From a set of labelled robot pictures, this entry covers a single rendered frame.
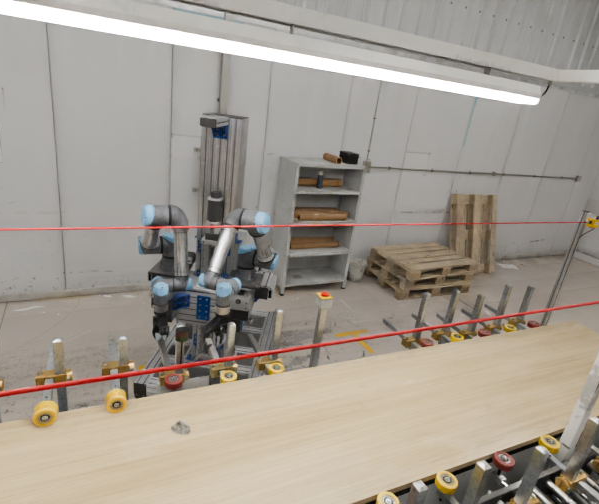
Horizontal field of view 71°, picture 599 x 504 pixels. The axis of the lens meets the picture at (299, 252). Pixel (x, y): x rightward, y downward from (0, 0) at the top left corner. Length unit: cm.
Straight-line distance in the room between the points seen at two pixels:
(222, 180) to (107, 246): 219
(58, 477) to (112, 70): 342
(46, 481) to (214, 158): 186
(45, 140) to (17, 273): 130
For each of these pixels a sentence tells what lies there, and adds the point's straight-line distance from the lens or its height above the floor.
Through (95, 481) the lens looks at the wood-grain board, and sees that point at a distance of 175.
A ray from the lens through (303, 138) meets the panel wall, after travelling 494.
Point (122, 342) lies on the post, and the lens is 204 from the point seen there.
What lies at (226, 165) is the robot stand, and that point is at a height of 173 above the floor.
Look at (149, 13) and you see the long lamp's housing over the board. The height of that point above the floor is 236.
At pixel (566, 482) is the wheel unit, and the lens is 227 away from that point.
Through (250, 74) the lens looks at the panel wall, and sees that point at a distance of 464.
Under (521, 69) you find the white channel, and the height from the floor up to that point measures 243.
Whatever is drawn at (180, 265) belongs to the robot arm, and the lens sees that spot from 242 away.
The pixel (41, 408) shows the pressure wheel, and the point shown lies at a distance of 194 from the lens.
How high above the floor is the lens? 220
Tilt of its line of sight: 20 degrees down
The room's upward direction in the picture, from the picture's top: 8 degrees clockwise
